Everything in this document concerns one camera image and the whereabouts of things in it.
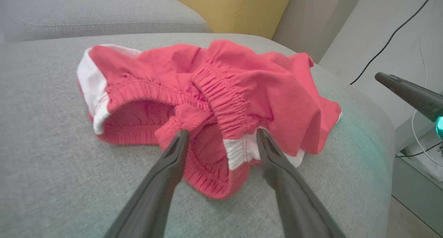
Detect large grey sofa seat cushion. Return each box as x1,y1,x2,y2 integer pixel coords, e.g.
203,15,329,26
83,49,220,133
0,33,396,238

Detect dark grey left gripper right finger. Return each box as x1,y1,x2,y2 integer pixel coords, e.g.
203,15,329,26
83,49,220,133
256,128,346,238

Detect red shorts with white stripes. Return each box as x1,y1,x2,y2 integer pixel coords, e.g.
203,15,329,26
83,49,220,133
76,39,343,200

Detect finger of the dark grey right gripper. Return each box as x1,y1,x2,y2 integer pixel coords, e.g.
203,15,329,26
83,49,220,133
375,72,443,122

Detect beige wooden partition panel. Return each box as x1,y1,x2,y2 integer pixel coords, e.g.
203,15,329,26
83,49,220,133
271,0,366,64

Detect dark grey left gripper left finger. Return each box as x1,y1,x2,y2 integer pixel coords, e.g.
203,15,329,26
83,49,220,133
104,129,190,238

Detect thin black wall cable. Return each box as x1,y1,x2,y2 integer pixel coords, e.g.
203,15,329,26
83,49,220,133
350,0,443,86

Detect wide yellow sofa backrest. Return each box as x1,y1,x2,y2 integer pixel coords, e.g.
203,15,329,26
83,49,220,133
161,0,294,40

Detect thin white cable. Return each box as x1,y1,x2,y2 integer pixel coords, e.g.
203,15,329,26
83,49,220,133
411,32,443,169

